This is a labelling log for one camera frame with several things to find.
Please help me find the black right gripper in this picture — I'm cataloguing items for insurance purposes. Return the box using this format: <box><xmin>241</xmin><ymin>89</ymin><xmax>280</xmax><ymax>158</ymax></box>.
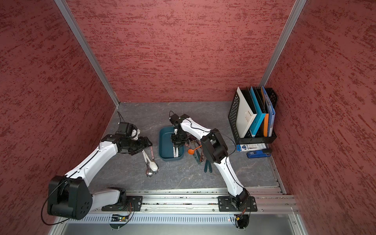
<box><xmin>172</xmin><ymin>129</ymin><xmax>190</xmax><ymax>148</ymax></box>

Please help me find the orange plastic spoon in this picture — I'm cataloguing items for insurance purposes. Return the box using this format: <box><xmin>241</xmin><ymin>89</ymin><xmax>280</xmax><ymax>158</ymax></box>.
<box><xmin>188</xmin><ymin>146</ymin><xmax>202</xmax><ymax>155</ymax></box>

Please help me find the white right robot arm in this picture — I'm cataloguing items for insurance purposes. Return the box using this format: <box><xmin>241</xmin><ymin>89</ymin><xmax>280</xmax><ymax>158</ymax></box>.
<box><xmin>169</xmin><ymin>114</ymin><xmax>250</xmax><ymax>211</ymax></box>

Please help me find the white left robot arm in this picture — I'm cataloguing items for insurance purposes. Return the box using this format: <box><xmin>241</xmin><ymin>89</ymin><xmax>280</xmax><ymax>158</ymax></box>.
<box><xmin>44</xmin><ymin>135</ymin><xmax>152</xmax><ymax>220</ymax></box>

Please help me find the teal plastic storage box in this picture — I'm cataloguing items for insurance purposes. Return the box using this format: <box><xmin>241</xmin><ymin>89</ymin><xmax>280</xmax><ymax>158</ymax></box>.
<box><xmin>159</xmin><ymin>126</ymin><xmax>185</xmax><ymax>162</ymax></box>

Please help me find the white blue small box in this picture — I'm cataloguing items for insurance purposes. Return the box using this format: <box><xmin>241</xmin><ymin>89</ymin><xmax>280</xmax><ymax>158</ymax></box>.
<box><xmin>237</xmin><ymin>144</ymin><xmax>267</xmax><ymax>152</ymax></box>

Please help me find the black mesh file rack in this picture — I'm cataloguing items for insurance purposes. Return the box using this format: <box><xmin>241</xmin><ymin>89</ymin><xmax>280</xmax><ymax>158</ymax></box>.
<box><xmin>228</xmin><ymin>87</ymin><xmax>278</xmax><ymax>145</ymax></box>

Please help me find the white folder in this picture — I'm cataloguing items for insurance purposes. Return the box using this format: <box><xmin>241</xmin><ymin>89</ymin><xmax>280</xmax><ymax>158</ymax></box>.
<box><xmin>236</xmin><ymin>87</ymin><xmax>256</xmax><ymax>138</ymax></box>

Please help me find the teal folder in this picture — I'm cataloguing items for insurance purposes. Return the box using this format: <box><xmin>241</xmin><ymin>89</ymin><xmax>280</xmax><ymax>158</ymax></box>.
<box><xmin>249</xmin><ymin>87</ymin><xmax>266</xmax><ymax>138</ymax></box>

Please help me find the orange folder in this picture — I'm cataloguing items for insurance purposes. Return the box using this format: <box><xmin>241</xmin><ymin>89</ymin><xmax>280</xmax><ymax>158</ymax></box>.
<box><xmin>262</xmin><ymin>95</ymin><xmax>269</xmax><ymax>137</ymax></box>

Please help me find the blue stapler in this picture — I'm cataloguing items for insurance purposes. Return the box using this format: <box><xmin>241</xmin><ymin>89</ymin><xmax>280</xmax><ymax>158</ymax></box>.
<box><xmin>246</xmin><ymin>148</ymin><xmax>272</xmax><ymax>159</ymax></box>

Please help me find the blue folder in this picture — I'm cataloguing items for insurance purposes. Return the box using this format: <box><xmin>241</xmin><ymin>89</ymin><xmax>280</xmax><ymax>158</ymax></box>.
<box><xmin>261</xmin><ymin>86</ymin><xmax>276</xmax><ymax>137</ymax></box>

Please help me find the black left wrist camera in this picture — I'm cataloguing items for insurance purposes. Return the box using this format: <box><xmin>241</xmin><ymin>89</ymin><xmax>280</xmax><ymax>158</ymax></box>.
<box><xmin>116</xmin><ymin>122</ymin><xmax>141</xmax><ymax>140</ymax></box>

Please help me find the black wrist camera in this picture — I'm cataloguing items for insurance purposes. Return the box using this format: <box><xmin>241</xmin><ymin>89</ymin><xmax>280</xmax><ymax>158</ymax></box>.
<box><xmin>169</xmin><ymin>114</ymin><xmax>183</xmax><ymax>128</ymax></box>
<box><xmin>116</xmin><ymin>122</ymin><xmax>141</xmax><ymax>140</ymax></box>

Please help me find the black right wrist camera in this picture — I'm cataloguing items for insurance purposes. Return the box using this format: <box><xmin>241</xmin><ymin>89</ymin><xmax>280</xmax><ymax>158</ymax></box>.
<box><xmin>169</xmin><ymin>114</ymin><xmax>183</xmax><ymax>128</ymax></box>

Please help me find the white handled steel spoon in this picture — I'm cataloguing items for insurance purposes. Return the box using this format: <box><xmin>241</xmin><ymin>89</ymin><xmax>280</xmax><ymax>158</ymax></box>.
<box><xmin>142</xmin><ymin>151</ymin><xmax>153</xmax><ymax>178</ymax></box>

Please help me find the pink handled spoon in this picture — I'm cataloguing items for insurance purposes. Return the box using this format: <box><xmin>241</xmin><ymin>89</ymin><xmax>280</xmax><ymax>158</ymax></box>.
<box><xmin>149</xmin><ymin>146</ymin><xmax>159</xmax><ymax>174</ymax></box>

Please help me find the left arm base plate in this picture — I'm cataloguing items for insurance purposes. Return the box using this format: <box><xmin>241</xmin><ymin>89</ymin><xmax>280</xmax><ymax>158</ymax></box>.
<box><xmin>101</xmin><ymin>195</ymin><xmax>143</xmax><ymax>212</ymax></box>

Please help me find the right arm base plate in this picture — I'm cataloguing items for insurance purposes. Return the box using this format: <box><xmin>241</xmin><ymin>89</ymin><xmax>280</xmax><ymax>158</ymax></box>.
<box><xmin>217</xmin><ymin>196</ymin><xmax>258</xmax><ymax>212</ymax></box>

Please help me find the aluminium rail frame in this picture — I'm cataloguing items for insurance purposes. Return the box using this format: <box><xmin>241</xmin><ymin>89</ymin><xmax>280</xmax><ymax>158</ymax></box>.
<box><xmin>50</xmin><ymin>186</ymin><xmax>307</xmax><ymax>235</ymax></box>

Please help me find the aluminium corner post left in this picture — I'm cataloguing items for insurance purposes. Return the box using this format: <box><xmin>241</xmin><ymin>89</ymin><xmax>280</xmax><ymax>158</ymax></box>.
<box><xmin>54</xmin><ymin>0</ymin><xmax>120</xmax><ymax>108</ymax></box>

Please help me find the aluminium corner post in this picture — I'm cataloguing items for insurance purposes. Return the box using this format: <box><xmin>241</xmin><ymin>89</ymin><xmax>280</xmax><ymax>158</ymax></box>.
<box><xmin>54</xmin><ymin>0</ymin><xmax>120</xmax><ymax>108</ymax></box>
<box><xmin>259</xmin><ymin>0</ymin><xmax>307</xmax><ymax>87</ymax></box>

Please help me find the aluminium corner post right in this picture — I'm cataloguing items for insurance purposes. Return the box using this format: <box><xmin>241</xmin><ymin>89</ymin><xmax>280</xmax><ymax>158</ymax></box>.
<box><xmin>259</xmin><ymin>0</ymin><xmax>307</xmax><ymax>87</ymax></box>

